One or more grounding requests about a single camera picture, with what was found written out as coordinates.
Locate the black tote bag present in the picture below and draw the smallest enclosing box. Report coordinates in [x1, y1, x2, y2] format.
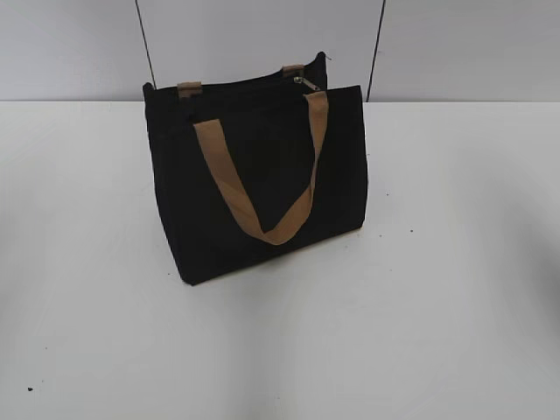
[143, 52, 368, 285]

